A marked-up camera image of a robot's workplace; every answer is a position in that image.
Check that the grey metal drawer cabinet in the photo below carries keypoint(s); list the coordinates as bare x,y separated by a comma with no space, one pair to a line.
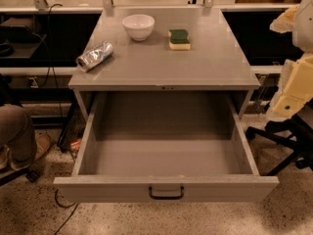
214,61

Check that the black office chair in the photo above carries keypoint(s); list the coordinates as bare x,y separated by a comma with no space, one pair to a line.
293,133

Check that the tan shoe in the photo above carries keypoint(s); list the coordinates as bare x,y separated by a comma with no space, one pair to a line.
43,144

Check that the grey top drawer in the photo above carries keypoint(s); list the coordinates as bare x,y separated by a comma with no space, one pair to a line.
184,146

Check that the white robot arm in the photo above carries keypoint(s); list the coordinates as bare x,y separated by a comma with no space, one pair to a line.
296,79

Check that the green yellow sponge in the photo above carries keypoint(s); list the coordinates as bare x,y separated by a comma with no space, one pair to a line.
179,39

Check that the crushed silver foil bag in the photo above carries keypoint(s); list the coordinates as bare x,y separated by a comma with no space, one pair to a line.
94,56

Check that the red white packet on floor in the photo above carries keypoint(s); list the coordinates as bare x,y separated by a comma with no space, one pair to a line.
74,146

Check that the white ceramic bowl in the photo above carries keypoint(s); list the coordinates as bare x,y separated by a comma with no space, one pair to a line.
139,27

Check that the yellow foam padded gripper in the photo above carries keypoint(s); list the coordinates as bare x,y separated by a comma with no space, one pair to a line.
304,26

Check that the person leg brown trousers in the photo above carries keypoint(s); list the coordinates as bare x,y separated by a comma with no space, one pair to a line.
17,137

